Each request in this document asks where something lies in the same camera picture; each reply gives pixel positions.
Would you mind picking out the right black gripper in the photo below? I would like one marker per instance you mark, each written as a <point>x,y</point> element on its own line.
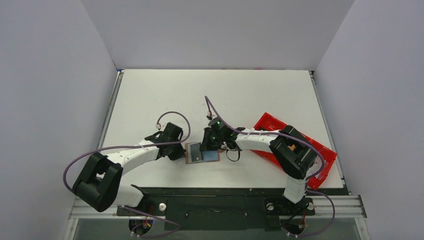
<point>207,144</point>

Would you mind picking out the red plastic compartment tray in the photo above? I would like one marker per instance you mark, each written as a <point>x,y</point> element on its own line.
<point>270,123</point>

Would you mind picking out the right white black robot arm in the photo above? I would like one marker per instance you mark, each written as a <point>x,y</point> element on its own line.
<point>294,153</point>

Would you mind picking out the grey credit card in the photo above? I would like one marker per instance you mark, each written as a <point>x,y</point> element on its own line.
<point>195,155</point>

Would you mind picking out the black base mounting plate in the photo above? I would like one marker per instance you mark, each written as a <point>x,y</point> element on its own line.
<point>222,209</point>

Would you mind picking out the brown leather card holder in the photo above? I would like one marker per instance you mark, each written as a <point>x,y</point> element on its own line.
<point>209,156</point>

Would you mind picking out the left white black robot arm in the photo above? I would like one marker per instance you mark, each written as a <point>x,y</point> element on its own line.
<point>99,182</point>

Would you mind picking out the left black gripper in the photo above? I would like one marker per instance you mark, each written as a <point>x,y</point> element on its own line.
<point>178,151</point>

